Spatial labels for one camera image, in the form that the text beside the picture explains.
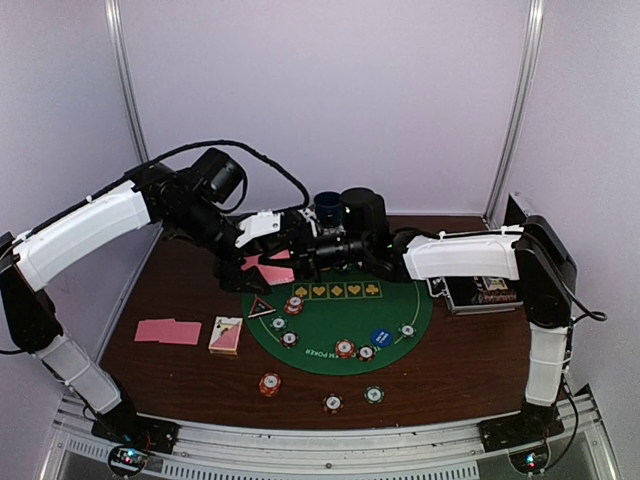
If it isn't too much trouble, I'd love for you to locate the red orange chip stack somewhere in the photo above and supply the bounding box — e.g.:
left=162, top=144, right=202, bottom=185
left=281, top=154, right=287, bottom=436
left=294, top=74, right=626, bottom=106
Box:
left=259, top=373, right=282, bottom=397

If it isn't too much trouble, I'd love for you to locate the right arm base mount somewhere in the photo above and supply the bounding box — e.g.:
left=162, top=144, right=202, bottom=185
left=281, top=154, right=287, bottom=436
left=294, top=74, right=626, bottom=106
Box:
left=478, top=414, right=565, bottom=475

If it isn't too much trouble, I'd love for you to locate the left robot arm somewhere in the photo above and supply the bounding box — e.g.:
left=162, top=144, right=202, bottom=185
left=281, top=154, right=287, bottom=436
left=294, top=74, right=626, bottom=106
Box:
left=1, top=140, right=300, bottom=444

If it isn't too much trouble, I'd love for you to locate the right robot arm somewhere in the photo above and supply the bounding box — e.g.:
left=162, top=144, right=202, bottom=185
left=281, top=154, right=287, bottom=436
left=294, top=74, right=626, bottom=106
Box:
left=281, top=187, right=576, bottom=442

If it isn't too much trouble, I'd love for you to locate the red backed card deck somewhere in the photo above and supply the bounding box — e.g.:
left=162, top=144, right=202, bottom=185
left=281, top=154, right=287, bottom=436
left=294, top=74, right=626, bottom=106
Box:
left=242, top=249, right=295, bottom=286

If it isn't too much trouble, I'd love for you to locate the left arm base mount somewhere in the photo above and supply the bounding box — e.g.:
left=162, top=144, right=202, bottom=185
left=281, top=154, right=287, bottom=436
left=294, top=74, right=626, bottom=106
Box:
left=91, top=417, right=179, bottom=478

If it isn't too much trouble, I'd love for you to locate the aluminium front rail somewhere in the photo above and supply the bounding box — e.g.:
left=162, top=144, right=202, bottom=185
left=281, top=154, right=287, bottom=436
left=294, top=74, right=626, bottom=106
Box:
left=36, top=394, right=621, bottom=479

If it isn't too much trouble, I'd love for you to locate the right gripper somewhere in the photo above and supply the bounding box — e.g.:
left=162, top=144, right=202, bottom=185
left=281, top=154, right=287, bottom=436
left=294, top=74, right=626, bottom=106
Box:
left=259, top=221, right=370, bottom=284

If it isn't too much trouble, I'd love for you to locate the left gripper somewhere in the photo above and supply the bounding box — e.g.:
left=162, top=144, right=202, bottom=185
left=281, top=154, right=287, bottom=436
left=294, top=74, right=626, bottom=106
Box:
left=168, top=193, right=272, bottom=296

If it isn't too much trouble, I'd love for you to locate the red 5 chip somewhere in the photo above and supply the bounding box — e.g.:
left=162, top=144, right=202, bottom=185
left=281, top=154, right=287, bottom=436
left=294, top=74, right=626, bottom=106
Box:
left=335, top=339, right=355, bottom=359
left=284, top=296, right=304, bottom=315

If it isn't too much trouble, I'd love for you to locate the blue small blind button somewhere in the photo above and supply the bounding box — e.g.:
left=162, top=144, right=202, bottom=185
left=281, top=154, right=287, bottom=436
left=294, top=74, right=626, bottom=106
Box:
left=370, top=328, right=393, bottom=348

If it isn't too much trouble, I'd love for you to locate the black triangular all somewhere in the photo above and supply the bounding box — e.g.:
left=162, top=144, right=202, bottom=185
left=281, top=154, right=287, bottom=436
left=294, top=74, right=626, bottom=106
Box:
left=247, top=297, right=276, bottom=319

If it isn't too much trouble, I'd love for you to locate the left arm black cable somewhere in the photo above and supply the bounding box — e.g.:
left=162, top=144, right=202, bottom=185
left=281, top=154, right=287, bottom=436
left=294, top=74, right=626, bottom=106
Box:
left=124, top=139, right=311, bottom=214

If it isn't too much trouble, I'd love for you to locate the blue cup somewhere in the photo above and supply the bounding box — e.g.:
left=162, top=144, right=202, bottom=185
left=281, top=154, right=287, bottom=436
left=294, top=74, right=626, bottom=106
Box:
left=313, top=191, right=342, bottom=227

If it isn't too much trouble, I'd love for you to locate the aluminium poker case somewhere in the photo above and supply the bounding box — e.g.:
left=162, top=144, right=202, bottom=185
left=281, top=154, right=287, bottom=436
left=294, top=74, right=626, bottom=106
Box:
left=427, top=276, right=522, bottom=316

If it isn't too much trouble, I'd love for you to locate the dealt red card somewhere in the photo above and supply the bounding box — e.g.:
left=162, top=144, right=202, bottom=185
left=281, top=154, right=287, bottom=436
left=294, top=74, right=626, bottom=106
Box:
left=134, top=319, right=175, bottom=343
left=159, top=322, right=202, bottom=346

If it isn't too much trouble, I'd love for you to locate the green round poker mat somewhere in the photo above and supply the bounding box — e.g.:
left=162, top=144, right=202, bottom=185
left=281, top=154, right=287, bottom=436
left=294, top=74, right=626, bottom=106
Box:
left=241, top=269, right=434, bottom=376

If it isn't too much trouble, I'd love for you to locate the card deck box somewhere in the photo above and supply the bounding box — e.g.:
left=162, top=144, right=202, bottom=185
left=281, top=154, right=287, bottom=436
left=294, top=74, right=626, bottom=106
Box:
left=208, top=316, right=244, bottom=356

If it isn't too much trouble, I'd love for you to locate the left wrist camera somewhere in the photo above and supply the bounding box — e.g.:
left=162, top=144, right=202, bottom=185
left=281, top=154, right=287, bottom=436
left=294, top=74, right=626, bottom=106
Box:
left=235, top=210, right=282, bottom=248

